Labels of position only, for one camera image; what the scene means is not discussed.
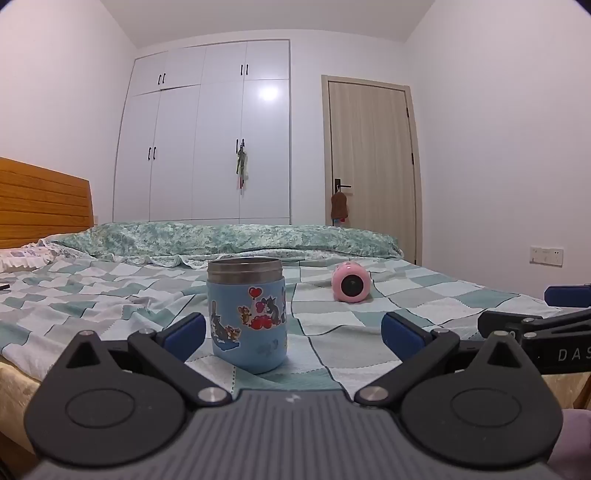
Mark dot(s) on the white wall socket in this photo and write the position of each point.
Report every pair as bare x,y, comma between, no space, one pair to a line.
546,255

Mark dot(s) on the checked bed sheet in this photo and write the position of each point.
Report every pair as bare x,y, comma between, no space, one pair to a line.
115,295

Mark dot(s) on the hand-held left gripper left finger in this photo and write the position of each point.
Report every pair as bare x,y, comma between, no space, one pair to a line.
187,331

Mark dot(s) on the blue cup with cartoon stickers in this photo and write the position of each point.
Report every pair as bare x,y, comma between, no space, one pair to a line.
247,318

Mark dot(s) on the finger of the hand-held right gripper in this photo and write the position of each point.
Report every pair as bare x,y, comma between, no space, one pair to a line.
505,323
569,296

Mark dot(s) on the green floral duvet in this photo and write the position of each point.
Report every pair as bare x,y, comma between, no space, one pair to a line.
231,240

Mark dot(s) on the patterned pillow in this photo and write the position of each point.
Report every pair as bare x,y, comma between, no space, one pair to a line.
23,257

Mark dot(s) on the brown hanging bag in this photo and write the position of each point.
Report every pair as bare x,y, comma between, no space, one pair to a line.
340,206

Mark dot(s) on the white wardrobe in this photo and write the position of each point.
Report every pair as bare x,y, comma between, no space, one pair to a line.
203,134

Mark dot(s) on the pink cup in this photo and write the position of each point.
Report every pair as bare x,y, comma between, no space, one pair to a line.
352,282

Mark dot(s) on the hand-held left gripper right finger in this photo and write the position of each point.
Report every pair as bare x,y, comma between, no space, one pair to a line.
400,333

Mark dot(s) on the wooden headboard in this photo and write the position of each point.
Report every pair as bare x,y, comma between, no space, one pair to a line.
41,203

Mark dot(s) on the beige mattress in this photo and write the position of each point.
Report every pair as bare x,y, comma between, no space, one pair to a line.
16,392

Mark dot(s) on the pink cloth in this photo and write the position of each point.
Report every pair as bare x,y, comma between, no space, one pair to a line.
577,443

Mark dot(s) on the beige wooden door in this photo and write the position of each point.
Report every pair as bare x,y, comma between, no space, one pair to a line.
369,166

